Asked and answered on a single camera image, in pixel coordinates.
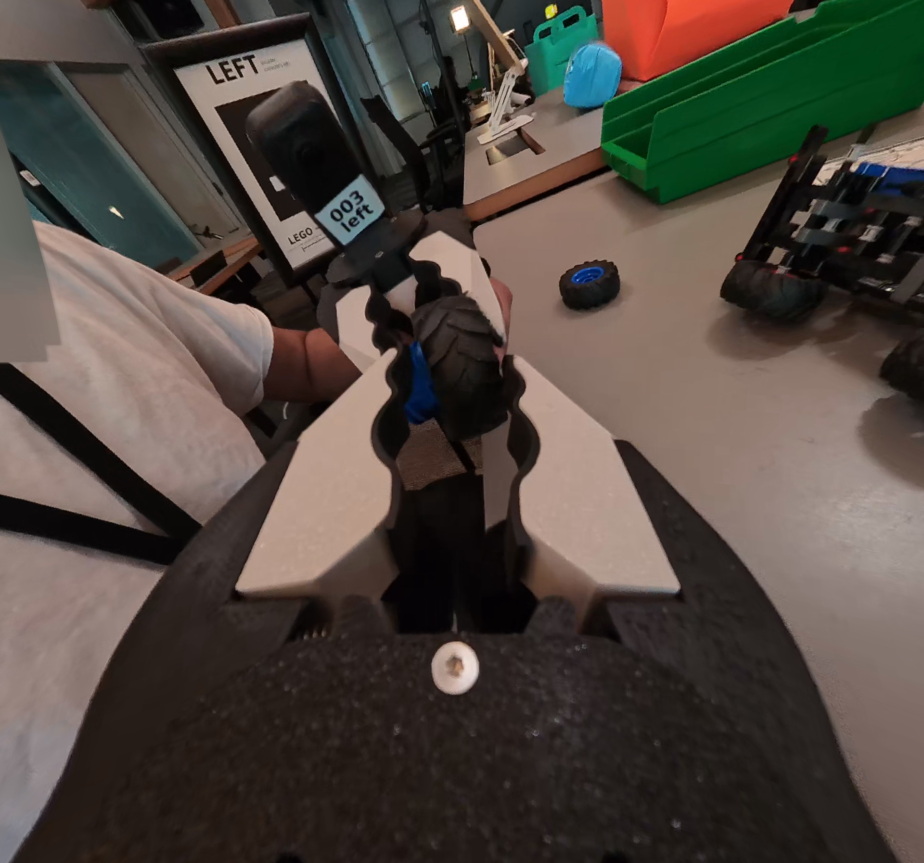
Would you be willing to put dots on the green plastic bin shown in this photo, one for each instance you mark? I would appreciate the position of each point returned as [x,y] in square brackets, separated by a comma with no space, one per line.
[758,148]
[722,76]

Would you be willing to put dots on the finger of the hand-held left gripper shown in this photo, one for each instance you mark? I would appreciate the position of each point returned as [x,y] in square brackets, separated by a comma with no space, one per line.
[462,264]
[354,329]

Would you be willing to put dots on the blue round cushion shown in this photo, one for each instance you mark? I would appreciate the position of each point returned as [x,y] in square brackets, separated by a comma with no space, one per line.
[592,76]

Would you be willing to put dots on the person's left hand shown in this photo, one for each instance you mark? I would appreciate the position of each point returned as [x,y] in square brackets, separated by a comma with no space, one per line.
[507,303]

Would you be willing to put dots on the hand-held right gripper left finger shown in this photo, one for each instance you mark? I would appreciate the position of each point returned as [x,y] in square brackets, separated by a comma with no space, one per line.
[325,502]

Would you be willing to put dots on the black office chair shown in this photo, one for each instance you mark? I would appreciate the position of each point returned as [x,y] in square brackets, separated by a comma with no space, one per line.
[404,148]

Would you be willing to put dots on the lit light panel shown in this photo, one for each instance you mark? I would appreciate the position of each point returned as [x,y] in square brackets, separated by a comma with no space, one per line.
[459,18]

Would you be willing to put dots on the person's left forearm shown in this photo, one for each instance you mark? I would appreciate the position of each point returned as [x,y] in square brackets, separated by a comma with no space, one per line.
[310,365]

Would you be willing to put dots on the black framed marker sign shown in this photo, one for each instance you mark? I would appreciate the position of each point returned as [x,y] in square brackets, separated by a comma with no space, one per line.
[238,94]

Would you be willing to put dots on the black lego truck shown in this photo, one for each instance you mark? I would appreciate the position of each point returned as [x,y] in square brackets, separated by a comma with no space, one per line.
[837,227]

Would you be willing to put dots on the black toy wheel blue rim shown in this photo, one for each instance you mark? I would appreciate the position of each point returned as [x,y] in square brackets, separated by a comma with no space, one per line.
[588,284]
[462,372]

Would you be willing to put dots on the orange plastic container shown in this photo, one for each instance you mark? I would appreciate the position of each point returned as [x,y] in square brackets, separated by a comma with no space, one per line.
[686,4]

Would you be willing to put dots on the teal carry bag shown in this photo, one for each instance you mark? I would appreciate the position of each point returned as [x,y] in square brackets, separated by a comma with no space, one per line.
[552,54]

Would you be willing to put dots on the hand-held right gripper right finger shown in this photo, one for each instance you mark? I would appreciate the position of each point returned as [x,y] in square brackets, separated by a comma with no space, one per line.
[592,516]

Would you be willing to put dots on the person in white shirt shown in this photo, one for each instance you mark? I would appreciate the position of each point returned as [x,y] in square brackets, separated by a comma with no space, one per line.
[108,372]

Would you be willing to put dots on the wooden board on white stand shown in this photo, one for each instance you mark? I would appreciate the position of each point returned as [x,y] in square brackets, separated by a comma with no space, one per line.
[505,101]

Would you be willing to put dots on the grey side table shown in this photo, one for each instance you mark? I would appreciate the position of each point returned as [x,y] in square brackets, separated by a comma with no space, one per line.
[548,155]

